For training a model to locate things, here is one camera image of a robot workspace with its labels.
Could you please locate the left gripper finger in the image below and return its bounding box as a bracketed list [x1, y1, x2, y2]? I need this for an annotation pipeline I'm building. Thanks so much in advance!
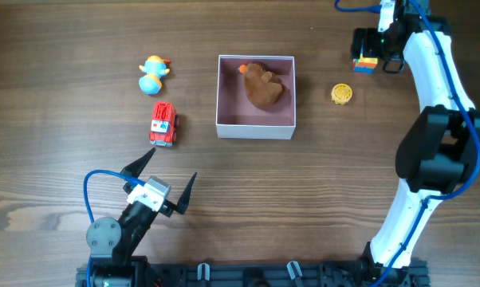
[120, 147, 156, 179]
[175, 172, 197, 214]

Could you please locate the multicolour puzzle cube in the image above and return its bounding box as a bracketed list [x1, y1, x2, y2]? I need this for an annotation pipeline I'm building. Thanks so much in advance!
[352, 56, 378, 73]

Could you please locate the red toy fire truck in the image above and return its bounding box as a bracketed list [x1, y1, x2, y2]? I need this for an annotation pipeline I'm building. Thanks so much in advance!
[149, 101, 179, 147]

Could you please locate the yellow round toy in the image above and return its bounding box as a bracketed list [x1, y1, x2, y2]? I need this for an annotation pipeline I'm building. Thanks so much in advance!
[331, 83, 352, 104]

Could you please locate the blue orange duck toy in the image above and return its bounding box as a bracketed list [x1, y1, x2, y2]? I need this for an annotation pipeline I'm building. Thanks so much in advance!
[139, 55, 171, 95]

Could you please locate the brown plush toy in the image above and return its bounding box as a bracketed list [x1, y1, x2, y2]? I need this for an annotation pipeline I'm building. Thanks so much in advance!
[238, 62, 285, 109]

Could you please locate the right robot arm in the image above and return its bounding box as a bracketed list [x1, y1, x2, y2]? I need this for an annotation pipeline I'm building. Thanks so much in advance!
[349, 14, 480, 286]

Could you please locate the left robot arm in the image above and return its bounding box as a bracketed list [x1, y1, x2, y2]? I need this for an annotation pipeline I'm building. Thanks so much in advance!
[83, 148, 196, 286]

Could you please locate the white box pink interior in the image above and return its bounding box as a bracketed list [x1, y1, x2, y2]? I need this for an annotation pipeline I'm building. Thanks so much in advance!
[215, 55, 297, 140]

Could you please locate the left blue cable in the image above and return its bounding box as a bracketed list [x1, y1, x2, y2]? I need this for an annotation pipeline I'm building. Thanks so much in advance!
[83, 169, 146, 287]

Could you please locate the blue cable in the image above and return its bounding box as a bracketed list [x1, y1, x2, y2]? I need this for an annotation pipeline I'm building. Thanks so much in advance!
[83, 169, 146, 287]
[334, 0, 480, 287]

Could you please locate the right blue cable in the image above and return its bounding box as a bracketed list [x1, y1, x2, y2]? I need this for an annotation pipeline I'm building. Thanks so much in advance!
[334, 0, 480, 287]

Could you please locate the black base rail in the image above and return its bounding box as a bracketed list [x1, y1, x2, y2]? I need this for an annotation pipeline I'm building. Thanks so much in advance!
[75, 261, 431, 287]

